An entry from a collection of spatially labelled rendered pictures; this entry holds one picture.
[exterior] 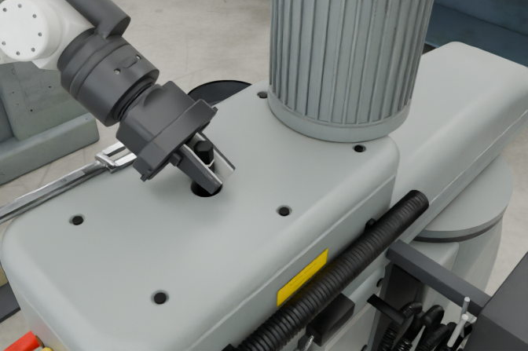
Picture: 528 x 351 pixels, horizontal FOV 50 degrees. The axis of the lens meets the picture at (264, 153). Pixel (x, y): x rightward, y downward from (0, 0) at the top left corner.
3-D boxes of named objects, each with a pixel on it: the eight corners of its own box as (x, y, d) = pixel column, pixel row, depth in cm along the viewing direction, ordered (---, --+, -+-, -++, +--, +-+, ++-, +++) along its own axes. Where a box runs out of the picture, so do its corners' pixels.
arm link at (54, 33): (56, 113, 59) (-24, 41, 59) (105, 96, 69) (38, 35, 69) (113, 31, 55) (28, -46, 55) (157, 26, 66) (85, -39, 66)
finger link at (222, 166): (235, 169, 63) (194, 132, 63) (223, 182, 66) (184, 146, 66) (242, 161, 64) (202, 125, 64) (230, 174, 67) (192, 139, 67)
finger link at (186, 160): (213, 192, 64) (173, 156, 64) (225, 180, 62) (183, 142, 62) (205, 201, 63) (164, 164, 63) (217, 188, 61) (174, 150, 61)
